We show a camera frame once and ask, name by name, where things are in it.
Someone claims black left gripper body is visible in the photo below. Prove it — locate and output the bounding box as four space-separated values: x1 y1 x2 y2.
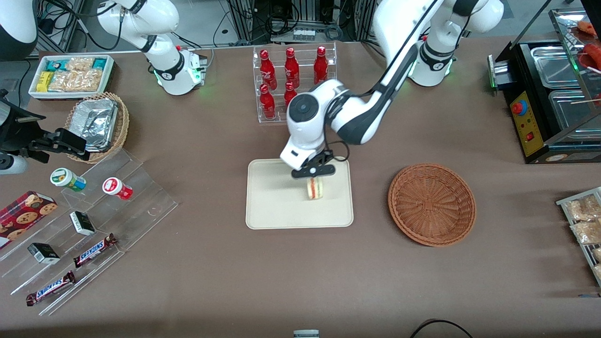
291 150 337 180

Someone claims triangular sandwich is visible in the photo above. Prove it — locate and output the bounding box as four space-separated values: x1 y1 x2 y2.
306 177 325 201

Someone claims aluminium foil tray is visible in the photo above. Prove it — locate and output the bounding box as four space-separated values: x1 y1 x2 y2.
71 98 118 153

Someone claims cream rectangular tray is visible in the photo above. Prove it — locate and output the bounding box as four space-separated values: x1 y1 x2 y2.
246 158 354 230

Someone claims light tan wicker basket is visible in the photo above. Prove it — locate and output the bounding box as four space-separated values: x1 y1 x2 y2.
65 92 130 164

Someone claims round brown wicker basket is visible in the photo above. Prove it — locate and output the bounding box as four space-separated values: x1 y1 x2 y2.
388 163 477 247

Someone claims tray of packaged snacks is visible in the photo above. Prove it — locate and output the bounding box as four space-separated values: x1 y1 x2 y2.
556 186 601 287

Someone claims green lidded cup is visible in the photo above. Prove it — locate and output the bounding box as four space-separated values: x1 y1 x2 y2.
50 167 87 192

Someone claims red lidded cup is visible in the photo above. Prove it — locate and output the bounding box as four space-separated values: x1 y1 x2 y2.
102 177 134 201

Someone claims large clear cracker bag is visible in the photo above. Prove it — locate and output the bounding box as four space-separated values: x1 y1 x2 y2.
48 69 103 92

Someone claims small black carton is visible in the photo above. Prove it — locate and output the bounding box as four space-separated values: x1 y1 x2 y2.
27 242 61 265
69 211 96 237

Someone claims yellow snack packet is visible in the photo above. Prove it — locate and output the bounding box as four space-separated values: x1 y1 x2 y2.
36 71 55 93

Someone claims clear acrylic stepped display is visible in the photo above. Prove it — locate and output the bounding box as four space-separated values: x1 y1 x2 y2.
0 149 179 316

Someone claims white plastic snack bin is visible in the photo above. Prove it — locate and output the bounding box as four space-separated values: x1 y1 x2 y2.
29 54 115 100

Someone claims red plaid cookie box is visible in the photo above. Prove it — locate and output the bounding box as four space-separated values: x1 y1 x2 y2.
0 191 58 250

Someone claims small clear cracker bag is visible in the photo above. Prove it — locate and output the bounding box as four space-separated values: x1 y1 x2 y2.
65 57 95 72

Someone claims clear acrylic bottle rack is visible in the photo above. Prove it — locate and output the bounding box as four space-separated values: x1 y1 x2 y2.
252 42 338 124

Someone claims Snickers chocolate bar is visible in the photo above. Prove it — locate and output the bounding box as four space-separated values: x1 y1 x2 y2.
73 233 118 269
25 270 77 307

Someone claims black food warmer machine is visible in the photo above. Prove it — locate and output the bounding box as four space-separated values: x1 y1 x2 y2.
487 0 601 165

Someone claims stainless steel pan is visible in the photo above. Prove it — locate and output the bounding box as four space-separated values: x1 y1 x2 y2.
548 89 601 136
530 46 584 89

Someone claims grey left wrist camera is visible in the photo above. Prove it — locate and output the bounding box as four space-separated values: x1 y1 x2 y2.
280 144 313 171

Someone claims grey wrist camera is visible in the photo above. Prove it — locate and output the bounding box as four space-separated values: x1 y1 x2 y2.
0 154 29 176
280 144 313 171

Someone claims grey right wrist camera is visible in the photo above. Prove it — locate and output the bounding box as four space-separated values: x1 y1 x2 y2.
0 154 29 176

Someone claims black cable loop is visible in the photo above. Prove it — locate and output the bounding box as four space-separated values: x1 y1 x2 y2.
409 319 475 338

